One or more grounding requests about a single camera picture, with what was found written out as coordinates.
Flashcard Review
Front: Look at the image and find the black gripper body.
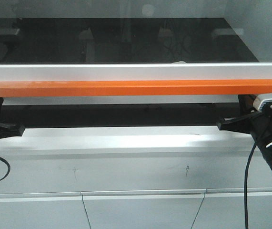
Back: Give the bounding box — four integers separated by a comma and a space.
247, 104, 272, 149

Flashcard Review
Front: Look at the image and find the glass jar with white lid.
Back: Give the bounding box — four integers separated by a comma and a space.
171, 61, 188, 64

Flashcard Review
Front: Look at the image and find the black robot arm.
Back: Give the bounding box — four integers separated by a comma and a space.
218, 94, 272, 171

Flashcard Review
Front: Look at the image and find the white fume hood base cabinet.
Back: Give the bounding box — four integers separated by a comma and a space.
0, 125, 272, 229

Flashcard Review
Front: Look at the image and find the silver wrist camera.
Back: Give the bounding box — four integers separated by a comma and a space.
253, 93, 272, 112

